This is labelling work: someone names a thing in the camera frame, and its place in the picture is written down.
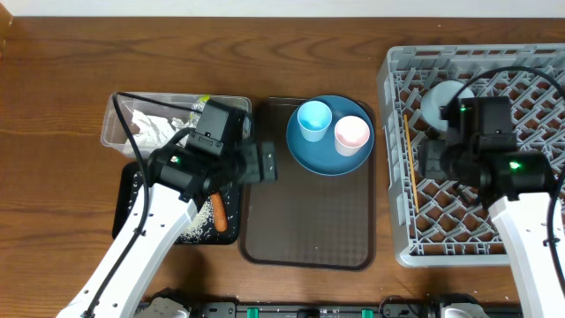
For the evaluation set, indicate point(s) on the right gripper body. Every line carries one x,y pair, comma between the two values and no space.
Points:
455,154

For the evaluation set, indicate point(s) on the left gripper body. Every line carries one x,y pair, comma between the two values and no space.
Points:
244,160

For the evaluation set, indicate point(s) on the light blue bowl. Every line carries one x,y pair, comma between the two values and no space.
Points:
438,96

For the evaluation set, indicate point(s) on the orange carrot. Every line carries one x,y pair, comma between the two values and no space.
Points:
220,218

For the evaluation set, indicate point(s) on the light blue cup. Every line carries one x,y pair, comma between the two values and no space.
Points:
314,118

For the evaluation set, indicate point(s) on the white napkin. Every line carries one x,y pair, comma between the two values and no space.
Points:
155,132

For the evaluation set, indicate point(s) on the pink cup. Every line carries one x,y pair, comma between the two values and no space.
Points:
351,134

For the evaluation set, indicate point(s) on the white cooked rice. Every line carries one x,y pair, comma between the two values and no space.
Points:
201,223

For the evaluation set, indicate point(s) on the foil snack wrapper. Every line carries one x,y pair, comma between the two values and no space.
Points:
197,109

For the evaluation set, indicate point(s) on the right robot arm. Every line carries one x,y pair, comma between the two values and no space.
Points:
517,188

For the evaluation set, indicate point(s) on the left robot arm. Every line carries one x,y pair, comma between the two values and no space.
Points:
193,166

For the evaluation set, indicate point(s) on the grey dishwasher rack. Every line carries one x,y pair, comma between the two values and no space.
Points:
451,228

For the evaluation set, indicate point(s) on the wooden chopstick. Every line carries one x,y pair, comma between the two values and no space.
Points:
411,162

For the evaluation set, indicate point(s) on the dark blue plate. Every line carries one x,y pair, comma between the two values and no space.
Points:
321,156

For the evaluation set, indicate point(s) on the brown serving tray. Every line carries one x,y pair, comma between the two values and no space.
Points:
305,219

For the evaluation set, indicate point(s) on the black plastic tray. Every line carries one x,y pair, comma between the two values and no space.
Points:
125,199

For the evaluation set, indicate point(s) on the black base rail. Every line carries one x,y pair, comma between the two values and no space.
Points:
168,303

